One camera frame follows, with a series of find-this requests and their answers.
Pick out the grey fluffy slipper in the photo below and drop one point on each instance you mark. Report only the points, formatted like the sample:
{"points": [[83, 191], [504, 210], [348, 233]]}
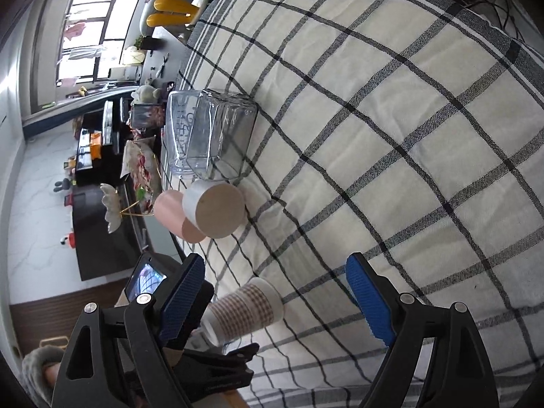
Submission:
{"points": [[36, 365]]}

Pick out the red patterned snack bag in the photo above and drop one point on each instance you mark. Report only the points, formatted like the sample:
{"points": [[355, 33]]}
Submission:
{"points": [[142, 165]]}

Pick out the grey plush toy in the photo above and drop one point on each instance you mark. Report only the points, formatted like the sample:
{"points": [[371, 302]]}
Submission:
{"points": [[145, 93]]}

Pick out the white flower ornament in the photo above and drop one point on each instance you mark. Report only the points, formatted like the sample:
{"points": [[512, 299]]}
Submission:
{"points": [[111, 208]]}

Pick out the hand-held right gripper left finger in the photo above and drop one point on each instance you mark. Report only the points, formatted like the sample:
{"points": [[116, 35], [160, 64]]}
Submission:
{"points": [[180, 301]]}

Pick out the black low cabinet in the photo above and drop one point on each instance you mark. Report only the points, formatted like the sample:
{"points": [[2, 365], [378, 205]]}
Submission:
{"points": [[102, 242]]}

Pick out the clear square plastic container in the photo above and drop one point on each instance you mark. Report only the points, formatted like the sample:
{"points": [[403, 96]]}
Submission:
{"points": [[225, 136]]}

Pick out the clear plastic measuring cup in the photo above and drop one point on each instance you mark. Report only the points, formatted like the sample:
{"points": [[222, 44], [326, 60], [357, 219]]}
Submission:
{"points": [[178, 136]]}

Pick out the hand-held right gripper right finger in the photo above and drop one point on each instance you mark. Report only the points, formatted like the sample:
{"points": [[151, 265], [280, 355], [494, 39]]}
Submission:
{"points": [[369, 297]]}

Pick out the grey rabbit figurine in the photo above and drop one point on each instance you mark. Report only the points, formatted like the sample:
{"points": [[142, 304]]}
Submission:
{"points": [[59, 185]]}

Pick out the large window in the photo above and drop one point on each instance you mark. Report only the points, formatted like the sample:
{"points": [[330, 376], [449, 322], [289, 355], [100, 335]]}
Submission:
{"points": [[91, 29]]}

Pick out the black and white checked blanket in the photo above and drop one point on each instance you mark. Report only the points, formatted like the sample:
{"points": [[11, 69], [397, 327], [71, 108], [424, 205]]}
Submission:
{"points": [[382, 136]]}

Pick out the red and white figurine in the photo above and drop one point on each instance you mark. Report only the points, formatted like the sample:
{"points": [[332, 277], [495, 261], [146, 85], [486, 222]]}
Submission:
{"points": [[68, 239]]}

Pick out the brown checked paper cup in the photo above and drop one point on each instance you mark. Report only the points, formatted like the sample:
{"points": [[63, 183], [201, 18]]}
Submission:
{"points": [[244, 310]]}

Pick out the pink cup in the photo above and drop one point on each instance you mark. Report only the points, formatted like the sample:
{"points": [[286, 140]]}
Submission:
{"points": [[170, 210]]}

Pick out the orange box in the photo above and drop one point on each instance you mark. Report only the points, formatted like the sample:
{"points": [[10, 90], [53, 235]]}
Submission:
{"points": [[96, 146]]}

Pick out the white cup with brown base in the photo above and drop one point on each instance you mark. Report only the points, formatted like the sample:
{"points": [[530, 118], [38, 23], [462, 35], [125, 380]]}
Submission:
{"points": [[219, 210]]}

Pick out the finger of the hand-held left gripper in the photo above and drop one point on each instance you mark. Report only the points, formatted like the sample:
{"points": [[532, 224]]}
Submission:
{"points": [[216, 376], [229, 352]]}

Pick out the black shelf unit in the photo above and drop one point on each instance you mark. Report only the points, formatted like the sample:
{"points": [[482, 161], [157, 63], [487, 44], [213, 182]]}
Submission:
{"points": [[95, 165]]}

